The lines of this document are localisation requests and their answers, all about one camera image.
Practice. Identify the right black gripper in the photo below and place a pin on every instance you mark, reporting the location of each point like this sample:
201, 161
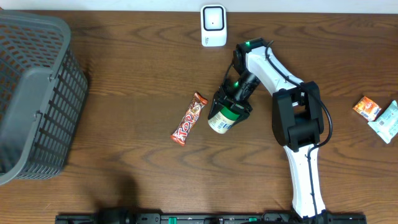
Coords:
219, 98

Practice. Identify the green lid jar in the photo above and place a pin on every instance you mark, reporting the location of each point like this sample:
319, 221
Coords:
223, 119

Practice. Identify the red chocolate bar wrapper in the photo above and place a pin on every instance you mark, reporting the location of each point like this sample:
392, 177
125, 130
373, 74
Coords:
189, 119

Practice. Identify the orange tissue pack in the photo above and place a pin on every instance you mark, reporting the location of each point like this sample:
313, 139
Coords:
367, 108

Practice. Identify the teal wet wipes pack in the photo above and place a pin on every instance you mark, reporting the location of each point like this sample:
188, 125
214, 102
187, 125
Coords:
386, 125

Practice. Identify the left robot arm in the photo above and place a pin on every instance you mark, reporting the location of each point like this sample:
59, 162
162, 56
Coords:
114, 216

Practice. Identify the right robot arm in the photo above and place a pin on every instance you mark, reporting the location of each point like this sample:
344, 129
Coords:
297, 118

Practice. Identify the white barcode scanner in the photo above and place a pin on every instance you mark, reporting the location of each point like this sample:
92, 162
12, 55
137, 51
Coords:
213, 25

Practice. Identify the grey plastic mesh basket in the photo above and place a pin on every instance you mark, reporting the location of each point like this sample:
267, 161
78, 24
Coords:
43, 93

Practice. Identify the black mounting rail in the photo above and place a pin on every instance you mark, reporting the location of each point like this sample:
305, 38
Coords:
155, 218

